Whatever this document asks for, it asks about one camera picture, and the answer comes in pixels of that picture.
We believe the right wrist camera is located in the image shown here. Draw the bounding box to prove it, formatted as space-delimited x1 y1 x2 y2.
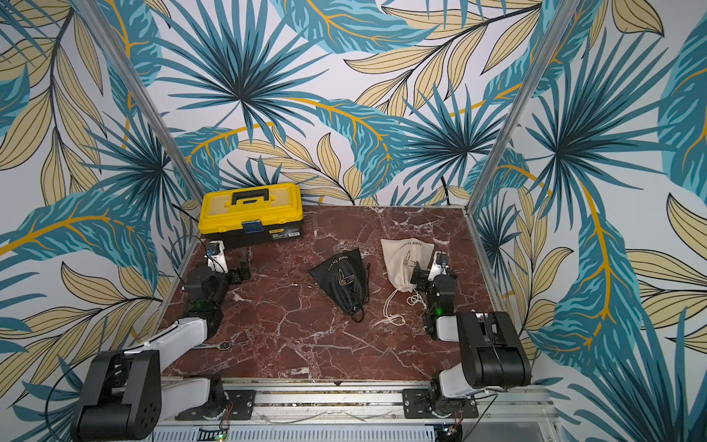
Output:
428 252 457 281

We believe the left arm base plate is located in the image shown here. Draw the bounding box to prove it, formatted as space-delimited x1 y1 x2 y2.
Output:
175 390 256 422

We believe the black drawstring bag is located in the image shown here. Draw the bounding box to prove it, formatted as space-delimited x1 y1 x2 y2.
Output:
309 249 369 322

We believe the aluminium front rail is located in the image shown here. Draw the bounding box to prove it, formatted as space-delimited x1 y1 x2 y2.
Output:
82 378 564 442

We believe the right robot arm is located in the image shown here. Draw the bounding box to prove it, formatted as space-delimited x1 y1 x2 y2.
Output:
411 264 531 407

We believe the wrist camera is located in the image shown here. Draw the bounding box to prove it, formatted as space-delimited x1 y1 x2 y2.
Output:
205 241 228 274
428 252 457 281

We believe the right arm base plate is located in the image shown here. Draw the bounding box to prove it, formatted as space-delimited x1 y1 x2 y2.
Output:
401 388 479 419

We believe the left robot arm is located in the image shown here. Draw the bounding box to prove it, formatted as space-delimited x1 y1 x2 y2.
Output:
70 260 252 441

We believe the yellow black toolbox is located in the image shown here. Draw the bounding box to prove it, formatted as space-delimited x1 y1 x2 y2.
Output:
198 182 304 249

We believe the beige drawstring bag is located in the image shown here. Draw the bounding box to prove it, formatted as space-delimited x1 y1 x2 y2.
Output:
377 238 435 327

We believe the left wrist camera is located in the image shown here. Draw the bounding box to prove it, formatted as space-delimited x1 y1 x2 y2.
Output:
205 241 228 274

